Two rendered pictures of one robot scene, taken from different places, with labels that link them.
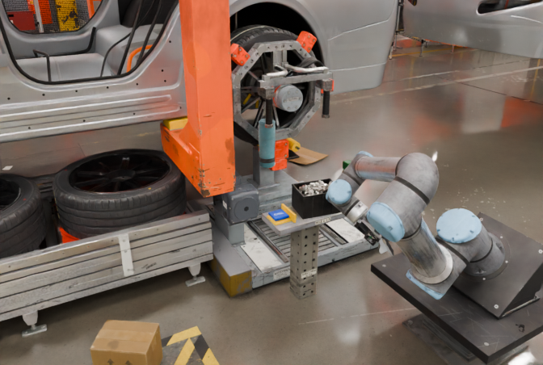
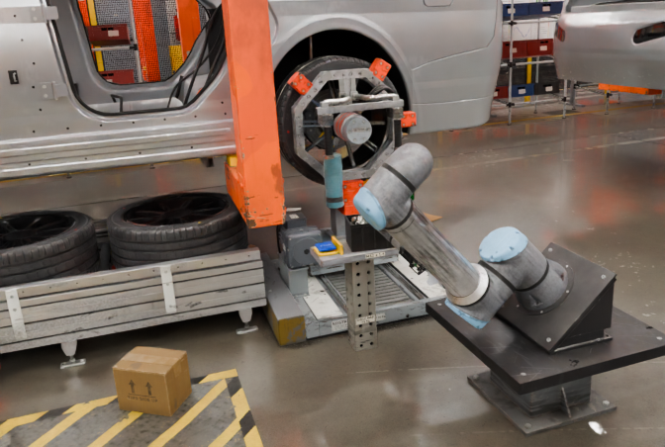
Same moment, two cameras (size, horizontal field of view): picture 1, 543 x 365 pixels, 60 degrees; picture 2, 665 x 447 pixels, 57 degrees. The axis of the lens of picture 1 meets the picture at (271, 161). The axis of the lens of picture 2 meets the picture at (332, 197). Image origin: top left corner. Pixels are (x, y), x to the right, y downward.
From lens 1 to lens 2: 0.71 m
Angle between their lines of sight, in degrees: 13
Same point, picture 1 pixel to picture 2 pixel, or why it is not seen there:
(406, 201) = (384, 183)
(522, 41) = not seen: outside the picture
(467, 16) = (621, 47)
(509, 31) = not seen: outside the picture
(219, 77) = (261, 98)
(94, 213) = (141, 245)
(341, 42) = (428, 72)
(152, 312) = (193, 355)
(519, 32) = not seen: outside the picture
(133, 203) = (180, 235)
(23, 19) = (122, 78)
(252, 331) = (293, 376)
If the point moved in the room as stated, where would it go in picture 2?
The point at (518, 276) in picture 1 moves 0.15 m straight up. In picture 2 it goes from (576, 306) to (579, 262)
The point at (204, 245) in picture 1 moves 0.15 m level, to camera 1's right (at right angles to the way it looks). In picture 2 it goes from (255, 287) to (288, 288)
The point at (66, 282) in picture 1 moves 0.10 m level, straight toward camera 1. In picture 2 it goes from (106, 312) to (105, 321)
